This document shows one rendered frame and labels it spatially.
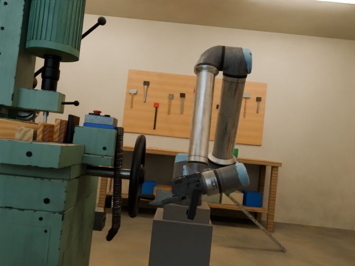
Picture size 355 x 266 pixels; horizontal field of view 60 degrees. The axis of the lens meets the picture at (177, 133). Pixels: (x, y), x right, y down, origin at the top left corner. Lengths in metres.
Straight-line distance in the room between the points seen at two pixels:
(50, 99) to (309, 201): 4.16
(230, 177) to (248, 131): 3.36
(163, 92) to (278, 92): 1.65
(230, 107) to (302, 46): 3.53
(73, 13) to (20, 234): 0.72
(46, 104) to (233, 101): 0.83
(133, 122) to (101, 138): 3.41
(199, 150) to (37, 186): 0.64
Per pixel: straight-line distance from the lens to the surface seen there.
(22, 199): 0.96
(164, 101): 4.42
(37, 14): 1.18
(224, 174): 1.14
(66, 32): 1.14
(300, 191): 4.76
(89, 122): 1.05
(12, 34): 1.19
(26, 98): 1.16
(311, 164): 4.78
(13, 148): 0.86
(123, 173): 1.09
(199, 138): 1.28
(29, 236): 0.97
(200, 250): 1.63
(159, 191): 1.14
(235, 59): 1.44
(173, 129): 4.38
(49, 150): 0.83
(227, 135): 1.55
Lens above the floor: 0.93
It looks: 2 degrees up
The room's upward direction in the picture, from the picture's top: 6 degrees clockwise
